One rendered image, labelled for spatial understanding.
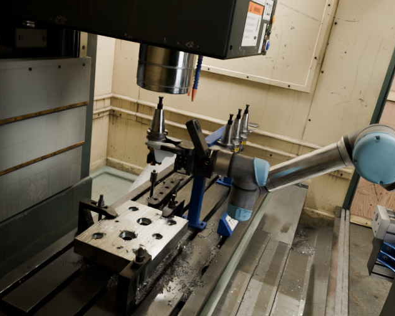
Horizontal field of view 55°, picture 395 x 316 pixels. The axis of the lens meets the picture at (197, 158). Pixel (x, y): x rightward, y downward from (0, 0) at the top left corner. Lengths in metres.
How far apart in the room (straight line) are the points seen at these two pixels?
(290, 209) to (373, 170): 1.07
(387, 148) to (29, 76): 1.02
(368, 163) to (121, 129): 1.74
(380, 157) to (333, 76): 1.07
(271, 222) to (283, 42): 0.90
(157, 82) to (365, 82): 1.22
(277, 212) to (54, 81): 1.22
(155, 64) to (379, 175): 0.61
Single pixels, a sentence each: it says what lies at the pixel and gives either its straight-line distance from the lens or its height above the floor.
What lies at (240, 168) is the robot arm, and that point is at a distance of 1.06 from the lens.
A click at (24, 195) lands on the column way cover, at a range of 1.43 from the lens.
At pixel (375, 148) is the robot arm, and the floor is 1.40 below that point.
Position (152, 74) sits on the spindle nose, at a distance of 1.02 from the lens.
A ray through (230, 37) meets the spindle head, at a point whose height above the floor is 1.59.
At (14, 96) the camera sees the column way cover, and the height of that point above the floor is 1.31.
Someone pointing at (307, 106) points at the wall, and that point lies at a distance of 2.01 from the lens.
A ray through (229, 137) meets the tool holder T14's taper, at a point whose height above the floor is 1.25.
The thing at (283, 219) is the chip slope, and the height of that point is 0.75.
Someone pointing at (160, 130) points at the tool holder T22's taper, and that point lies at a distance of 1.10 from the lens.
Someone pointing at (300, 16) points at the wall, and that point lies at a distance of 1.99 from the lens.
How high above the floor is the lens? 1.62
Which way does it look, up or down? 20 degrees down
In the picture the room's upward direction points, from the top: 10 degrees clockwise
